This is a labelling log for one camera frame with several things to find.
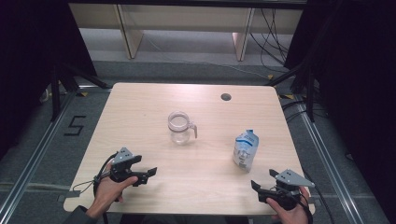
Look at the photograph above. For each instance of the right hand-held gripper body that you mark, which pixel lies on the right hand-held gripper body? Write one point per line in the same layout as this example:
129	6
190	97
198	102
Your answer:
292	179

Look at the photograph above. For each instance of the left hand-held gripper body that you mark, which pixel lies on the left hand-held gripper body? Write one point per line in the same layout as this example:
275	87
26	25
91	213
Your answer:
123	155

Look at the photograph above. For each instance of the white and blue milk bag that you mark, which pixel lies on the white and blue milk bag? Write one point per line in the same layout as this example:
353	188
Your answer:
246	151

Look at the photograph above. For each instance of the clear jug with hinged lid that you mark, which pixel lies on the clear jug with hinged lid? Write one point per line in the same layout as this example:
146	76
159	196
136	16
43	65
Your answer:
180	137

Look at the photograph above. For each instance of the person's right hand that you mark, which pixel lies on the person's right hand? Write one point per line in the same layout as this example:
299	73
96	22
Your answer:
292	216

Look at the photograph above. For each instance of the person's left hand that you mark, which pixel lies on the person's left hand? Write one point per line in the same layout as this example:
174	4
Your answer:
109	191

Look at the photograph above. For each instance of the black tape floor marking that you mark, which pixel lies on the black tape floor marking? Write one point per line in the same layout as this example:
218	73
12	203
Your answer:
73	134

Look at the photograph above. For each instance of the grey tape strip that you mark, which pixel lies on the grey tape strip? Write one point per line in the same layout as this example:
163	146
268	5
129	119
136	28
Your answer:
71	194

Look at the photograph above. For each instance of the yellow and black tape piece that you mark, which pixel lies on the yellow and black tape piece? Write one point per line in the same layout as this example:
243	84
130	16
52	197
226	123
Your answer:
83	94
270	76
287	96

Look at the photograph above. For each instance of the black metal stand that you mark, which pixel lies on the black metal stand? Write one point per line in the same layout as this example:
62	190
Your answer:
310	93
56	93

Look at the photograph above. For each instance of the dark curtain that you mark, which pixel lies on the dark curtain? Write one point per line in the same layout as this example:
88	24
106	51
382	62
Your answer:
358	62
31	46

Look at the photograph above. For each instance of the light wooden shelf unit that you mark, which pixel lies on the light wooden shelf unit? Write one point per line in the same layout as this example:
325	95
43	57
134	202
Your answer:
186	18

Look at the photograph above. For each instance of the metal floor rail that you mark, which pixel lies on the metal floor rail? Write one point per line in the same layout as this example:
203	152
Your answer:
323	155
40	146

